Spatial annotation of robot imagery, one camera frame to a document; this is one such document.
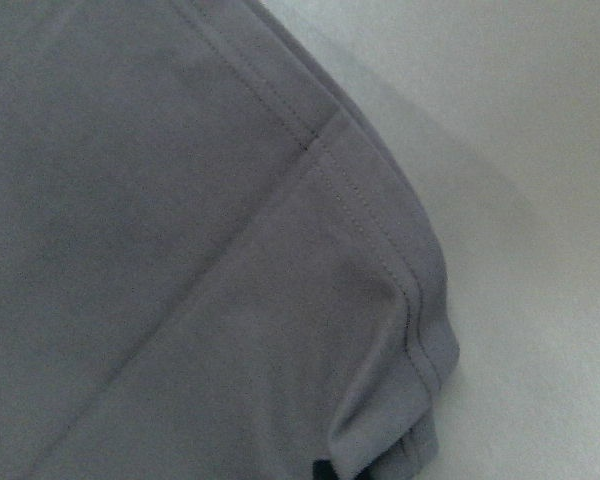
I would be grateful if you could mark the dark brown t-shirt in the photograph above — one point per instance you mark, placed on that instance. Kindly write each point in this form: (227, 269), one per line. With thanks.
(211, 266)

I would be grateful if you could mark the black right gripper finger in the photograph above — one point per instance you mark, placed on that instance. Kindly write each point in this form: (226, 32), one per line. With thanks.
(322, 469)

